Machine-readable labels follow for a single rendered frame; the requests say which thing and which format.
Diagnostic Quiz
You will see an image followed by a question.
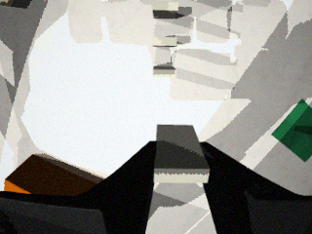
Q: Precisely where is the white domino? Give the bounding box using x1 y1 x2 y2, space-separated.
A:
153 124 211 183
152 38 176 47
152 66 176 78
152 1 178 20

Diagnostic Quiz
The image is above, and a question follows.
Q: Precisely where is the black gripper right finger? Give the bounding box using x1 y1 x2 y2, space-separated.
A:
199 141 312 234

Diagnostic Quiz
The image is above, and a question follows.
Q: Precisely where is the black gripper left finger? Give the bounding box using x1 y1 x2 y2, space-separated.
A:
0 140 156 234

